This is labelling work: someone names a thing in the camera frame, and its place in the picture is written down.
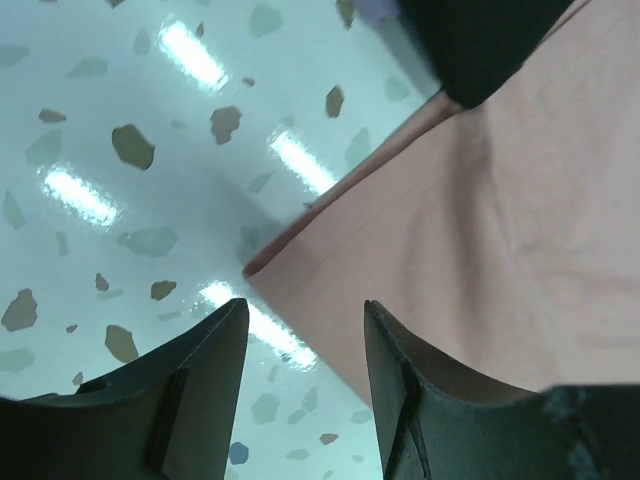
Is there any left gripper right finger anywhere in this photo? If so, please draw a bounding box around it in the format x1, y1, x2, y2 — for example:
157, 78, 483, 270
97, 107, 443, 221
364, 301, 639, 480

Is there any folded black t-shirt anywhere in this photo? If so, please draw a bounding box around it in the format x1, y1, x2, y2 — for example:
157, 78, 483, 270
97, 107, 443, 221
399, 0, 571, 109

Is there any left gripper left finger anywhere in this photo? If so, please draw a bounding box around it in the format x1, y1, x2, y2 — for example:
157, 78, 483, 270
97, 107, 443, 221
1, 298, 249, 480

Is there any pink printed t-shirt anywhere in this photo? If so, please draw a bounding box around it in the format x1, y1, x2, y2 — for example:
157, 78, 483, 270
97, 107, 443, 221
244, 1, 639, 400

